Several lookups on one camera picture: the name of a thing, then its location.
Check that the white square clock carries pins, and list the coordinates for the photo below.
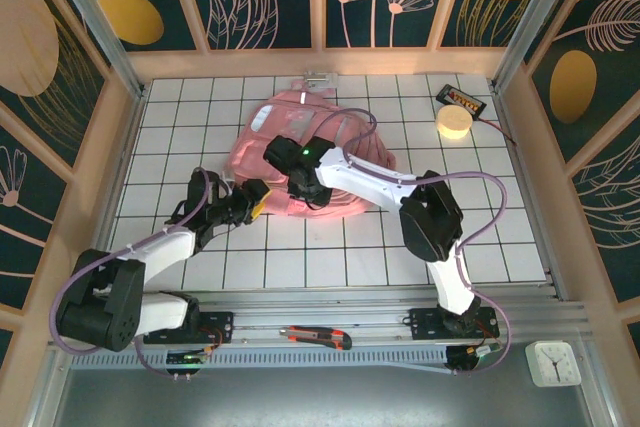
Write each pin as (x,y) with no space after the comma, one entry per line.
(552,363)

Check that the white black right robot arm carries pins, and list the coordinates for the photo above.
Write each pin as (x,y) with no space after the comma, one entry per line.
(360,177)

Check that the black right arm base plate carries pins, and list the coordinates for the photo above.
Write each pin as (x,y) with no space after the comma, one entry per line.
(425,322)

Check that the small clear plastic item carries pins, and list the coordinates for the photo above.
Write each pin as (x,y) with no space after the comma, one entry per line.
(320,78)

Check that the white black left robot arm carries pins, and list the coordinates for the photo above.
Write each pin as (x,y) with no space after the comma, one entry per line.
(165,247)

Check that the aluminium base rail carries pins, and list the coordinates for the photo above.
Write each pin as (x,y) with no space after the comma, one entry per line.
(300,312)

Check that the orange black utility knife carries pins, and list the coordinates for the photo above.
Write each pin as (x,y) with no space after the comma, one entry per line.
(315,337)

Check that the aluminium corner post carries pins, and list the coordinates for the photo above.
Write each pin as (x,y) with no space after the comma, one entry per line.
(535,22)
(97,22)

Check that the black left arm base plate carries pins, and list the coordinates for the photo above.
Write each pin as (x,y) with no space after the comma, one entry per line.
(220,322)

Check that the pink backpack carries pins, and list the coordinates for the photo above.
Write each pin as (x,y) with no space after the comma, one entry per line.
(285,117)

